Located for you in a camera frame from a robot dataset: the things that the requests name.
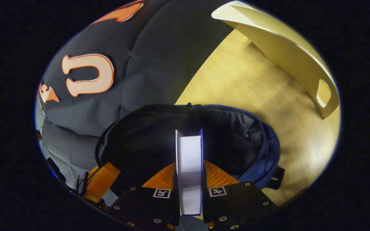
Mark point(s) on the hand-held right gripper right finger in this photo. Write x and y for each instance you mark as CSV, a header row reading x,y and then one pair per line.
x,y
236,202

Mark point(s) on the white bookshelf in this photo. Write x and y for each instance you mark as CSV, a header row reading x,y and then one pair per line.
x,y
281,51

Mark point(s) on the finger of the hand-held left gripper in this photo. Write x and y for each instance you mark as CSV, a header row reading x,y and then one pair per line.
x,y
103,181

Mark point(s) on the blue schoolbag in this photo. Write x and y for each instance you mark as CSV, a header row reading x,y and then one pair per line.
x,y
236,141

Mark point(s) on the blue cover book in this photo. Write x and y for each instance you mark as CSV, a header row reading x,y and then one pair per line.
x,y
189,166

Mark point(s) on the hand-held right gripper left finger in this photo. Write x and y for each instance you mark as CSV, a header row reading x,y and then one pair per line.
x,y
146,205

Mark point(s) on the black backdrop cloth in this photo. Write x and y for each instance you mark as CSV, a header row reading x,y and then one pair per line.
x,y
146,73

